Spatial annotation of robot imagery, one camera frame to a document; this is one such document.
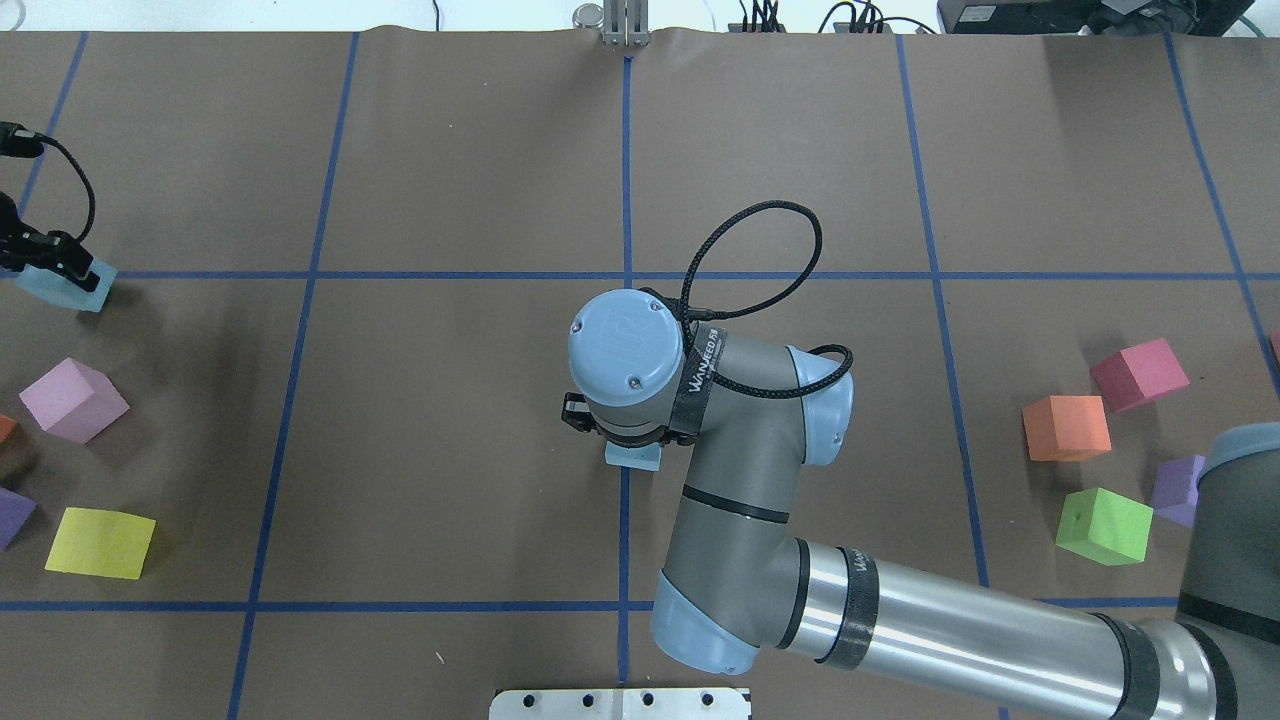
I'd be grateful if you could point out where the orange foam block right side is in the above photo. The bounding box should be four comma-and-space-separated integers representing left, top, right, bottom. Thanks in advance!
1021, 395, 1112, 462

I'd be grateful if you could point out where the aluminium frame post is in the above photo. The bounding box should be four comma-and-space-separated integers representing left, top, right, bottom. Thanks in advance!
599, 0, 652, 47

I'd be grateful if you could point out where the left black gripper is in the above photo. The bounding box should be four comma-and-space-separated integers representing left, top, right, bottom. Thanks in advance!
1, 192, 99, 291

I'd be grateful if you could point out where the purple foam block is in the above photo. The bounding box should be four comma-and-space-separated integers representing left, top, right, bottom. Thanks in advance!
0, 487, 38, 552
1149, 455, 1207, 529

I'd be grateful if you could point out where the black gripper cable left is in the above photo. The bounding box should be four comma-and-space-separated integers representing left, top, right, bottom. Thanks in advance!
0, 122, 97, 241

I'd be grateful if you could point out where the purple foam block left side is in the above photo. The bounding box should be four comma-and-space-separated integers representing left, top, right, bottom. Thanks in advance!
0, 487, 38, 552

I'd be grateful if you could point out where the purple foam block right side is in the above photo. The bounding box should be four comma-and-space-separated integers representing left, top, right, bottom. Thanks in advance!
1149, 455, 1207, 529

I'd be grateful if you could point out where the pink foam block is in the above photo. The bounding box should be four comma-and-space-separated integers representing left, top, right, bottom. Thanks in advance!
19, 357, 131, 445

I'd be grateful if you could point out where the light blue block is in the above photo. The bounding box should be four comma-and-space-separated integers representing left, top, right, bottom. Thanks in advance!
604, 442, 662, 471
15, 259, 118, 313

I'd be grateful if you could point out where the green foam block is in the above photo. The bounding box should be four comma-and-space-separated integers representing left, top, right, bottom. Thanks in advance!
1055, 488, 1155, 568

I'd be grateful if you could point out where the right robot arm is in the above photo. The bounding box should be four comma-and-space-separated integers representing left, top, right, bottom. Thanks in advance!
737, 279, 1277, 618

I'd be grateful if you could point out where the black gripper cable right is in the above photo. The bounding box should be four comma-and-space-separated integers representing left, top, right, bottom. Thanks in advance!
640, 200, 856, 401

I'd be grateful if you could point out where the red foam block near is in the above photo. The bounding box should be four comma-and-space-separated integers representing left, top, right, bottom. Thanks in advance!
1089, 337, 1190, 413

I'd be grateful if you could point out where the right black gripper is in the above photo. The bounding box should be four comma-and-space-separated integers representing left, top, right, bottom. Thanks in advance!
561, 392, 696, 448

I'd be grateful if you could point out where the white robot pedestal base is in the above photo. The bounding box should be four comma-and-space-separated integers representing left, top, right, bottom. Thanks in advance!
488, 687, 754, 719

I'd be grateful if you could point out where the yellow foam block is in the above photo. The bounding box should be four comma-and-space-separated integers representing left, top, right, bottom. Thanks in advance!
44, 507, 156, 580

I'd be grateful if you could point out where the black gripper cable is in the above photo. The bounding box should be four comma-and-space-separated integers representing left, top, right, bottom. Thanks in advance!
0, 122, 97, 241
640, 200, 856, 401

